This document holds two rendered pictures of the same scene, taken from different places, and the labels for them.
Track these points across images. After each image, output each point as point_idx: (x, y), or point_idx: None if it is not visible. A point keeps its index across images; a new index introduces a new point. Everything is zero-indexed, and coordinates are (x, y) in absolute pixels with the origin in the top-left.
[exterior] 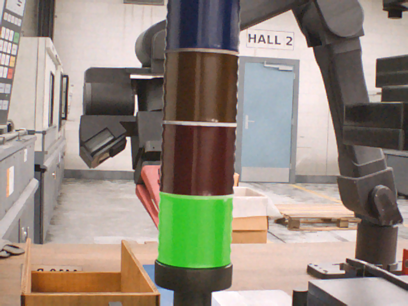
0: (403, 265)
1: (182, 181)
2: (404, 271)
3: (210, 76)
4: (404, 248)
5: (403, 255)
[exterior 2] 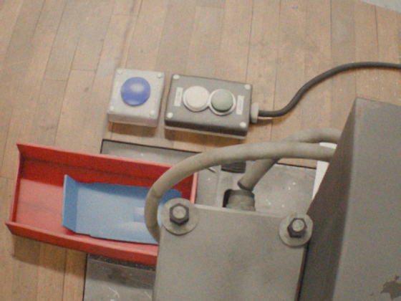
0: (9, 228)
1: None
2: (13, 230)
3: None
4: (6, 222)
5: (6, 225)
